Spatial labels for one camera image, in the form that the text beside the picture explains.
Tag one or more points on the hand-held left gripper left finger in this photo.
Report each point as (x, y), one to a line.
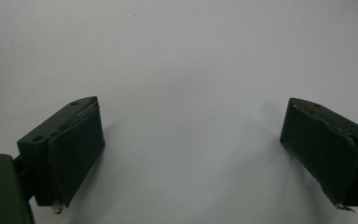
(71, 149)

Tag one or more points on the pale blue table mat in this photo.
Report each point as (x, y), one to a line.
(180, 62)

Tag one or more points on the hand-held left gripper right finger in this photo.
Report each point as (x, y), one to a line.
(323, 149)

